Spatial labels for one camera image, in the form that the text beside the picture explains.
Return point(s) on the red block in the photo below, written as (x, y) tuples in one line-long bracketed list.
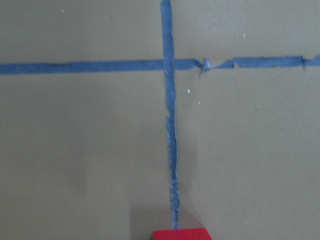
[(182, 234)]

